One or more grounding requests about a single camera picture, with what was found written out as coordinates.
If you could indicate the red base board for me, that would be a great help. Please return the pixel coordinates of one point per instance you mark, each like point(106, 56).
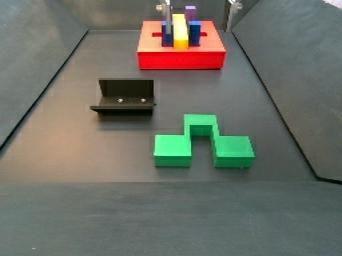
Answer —
point(156, 57)

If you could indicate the purple post right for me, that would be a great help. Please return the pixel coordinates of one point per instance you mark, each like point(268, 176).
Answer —
point(190, 12)

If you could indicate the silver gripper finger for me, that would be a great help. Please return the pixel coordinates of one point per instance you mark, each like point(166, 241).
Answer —
point(164, 7)
point(235, 8)

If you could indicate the black angle fixture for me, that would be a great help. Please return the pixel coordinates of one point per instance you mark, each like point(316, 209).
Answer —
point(126, 95)

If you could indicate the green bridge-shaped block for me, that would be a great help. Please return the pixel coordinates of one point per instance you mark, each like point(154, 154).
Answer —
point(232, 151)

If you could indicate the yellow long bar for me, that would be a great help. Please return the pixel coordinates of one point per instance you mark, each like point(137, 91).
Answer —
point(181, 31)

